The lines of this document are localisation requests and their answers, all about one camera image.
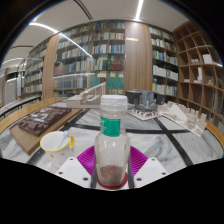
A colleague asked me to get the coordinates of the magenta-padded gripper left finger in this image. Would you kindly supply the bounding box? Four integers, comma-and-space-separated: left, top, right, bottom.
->
54, 145, 98, 189

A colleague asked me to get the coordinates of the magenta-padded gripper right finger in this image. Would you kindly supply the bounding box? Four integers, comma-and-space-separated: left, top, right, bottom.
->
127, 145, 169, 188

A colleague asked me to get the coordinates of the clear bottle with green label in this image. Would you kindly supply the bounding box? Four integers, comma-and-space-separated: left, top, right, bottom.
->
94, 94, 132, 188

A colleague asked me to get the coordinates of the light blue spoon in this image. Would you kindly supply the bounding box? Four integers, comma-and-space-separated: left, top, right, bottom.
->
57, 129, 70, 150

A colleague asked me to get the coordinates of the white cup with yellow rim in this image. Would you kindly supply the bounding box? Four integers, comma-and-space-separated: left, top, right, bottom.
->
39, 130, 76, 169

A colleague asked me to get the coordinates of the white model with red base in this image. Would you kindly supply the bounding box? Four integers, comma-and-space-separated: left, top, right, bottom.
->
127, 103, 160, 121

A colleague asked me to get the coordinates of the brown model on wooden board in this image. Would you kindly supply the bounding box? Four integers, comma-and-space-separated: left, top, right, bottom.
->
9, 105, 84, 157

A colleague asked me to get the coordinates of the beige architectural building model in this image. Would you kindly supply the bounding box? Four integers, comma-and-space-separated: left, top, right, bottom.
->
65, 82, 108, 109

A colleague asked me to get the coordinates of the dark grey architectural model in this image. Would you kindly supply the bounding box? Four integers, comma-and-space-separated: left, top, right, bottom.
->
124, 89, 166, 108

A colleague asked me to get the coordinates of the white stepped architectural model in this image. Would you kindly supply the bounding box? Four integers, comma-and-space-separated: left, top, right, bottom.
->
158, 100, 208, 138

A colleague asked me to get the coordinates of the curved bookshelf behind glass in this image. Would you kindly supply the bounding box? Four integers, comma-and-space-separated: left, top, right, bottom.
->
21, 38, 49, 98

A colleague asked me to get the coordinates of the wooden cubby shelf unit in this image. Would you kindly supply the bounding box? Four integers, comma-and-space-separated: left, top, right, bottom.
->
173, 20, 224, 126

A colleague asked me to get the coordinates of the straight ceiling light strip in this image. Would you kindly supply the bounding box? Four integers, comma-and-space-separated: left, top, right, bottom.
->
134, 0, 146, 21

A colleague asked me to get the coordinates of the narrow wall bookshelf with books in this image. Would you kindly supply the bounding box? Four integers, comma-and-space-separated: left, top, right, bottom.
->
148, 26, 179, 98

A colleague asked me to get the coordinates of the wide wall bookshelf with books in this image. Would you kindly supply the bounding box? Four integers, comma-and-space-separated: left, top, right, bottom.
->
53, 21, 126, 96

